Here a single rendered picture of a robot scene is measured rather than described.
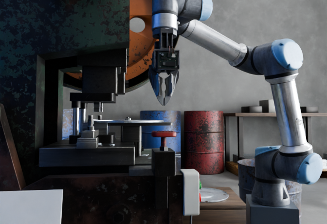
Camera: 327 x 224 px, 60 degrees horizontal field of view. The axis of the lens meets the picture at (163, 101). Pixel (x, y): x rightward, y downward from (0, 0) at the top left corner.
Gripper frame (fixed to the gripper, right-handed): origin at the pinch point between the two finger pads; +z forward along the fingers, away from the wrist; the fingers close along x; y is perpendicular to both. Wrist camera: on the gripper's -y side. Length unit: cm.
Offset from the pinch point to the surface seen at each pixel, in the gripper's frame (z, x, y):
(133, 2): -58, -8, -69
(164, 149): 14.0, 0.2, 1.1
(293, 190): 50, 93, -86
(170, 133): 9.3, 1.5, 2.9
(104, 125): 7.8, -19.0, -25.6
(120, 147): 14.5, -12.6, -10.7
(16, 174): 21.7, -42.8, -7.0
